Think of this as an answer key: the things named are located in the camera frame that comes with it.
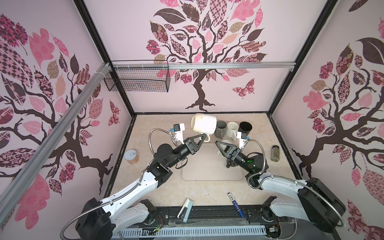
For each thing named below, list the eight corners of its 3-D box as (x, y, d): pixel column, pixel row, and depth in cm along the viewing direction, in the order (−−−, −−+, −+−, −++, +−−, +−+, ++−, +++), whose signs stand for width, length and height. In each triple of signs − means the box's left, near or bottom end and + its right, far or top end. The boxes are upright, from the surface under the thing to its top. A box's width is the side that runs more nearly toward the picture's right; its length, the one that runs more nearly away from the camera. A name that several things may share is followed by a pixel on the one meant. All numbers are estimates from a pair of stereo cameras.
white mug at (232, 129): (224, 138, 106) (226, 132, 100) (226, 127, 113) (228, 120, 107) (235, 141, 105) (237, 134, 98) (236, 129, 111) (239, 122, 105)
